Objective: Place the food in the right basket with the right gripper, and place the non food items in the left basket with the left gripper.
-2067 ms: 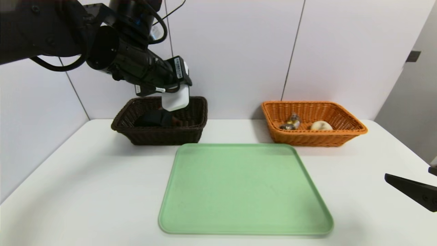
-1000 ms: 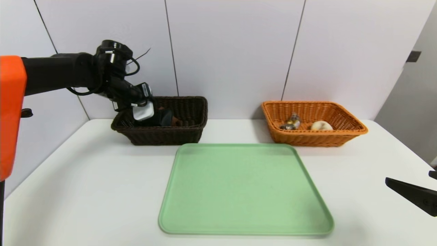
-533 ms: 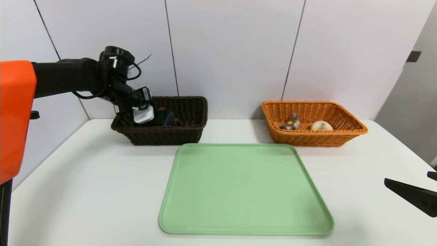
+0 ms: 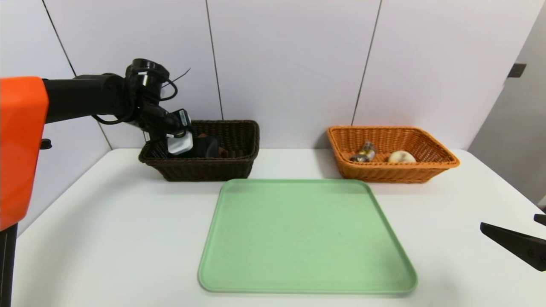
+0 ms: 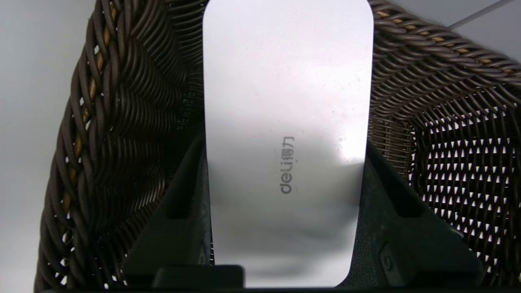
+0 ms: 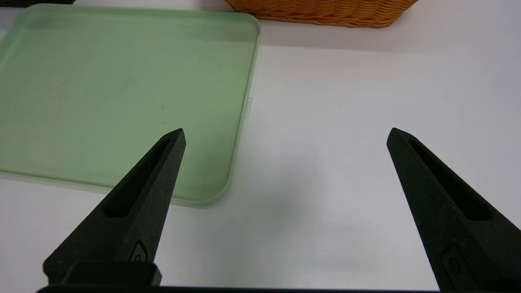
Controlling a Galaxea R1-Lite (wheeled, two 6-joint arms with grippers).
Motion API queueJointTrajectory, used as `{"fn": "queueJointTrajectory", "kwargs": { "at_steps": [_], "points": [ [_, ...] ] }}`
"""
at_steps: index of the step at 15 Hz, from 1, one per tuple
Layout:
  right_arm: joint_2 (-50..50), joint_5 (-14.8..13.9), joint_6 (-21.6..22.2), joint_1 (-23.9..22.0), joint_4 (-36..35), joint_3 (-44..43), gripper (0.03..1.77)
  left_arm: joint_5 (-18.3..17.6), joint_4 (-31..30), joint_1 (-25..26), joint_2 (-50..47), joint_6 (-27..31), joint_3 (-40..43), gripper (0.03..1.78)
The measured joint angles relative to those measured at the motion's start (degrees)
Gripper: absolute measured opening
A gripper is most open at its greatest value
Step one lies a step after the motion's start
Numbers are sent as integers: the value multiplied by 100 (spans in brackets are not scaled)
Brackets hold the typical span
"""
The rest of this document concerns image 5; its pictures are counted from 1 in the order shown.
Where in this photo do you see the dark brown wicker basket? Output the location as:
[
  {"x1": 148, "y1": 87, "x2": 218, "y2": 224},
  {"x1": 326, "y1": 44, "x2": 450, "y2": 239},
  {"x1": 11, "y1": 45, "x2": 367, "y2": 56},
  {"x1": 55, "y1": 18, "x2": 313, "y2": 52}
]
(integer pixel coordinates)
[{"x1": 35, "y1": 0, "x2": 521, "y2": 291}]

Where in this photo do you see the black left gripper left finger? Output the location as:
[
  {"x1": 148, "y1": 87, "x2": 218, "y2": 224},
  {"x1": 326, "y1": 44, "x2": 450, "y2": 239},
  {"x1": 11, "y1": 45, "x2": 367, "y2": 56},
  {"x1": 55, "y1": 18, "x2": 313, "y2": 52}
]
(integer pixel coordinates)
[{"x1": 122, "y1": 132, "x2": 214, "y2": 287}]

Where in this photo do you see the white rectangular plastic case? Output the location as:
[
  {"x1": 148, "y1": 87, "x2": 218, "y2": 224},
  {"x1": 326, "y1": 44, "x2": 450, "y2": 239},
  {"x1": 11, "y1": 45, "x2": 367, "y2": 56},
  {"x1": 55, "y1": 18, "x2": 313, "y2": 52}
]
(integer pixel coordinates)
[{"x1": 202, "y1": 0, "x2": 374, "y2": 288}]

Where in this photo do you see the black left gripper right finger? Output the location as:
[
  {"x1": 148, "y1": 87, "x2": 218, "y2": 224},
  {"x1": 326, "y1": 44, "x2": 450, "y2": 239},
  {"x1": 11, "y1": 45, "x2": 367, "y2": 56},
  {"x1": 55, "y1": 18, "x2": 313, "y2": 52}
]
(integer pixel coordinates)
[{"x1": 348, "y1": 140, "x2": 485, "y2": 287}]

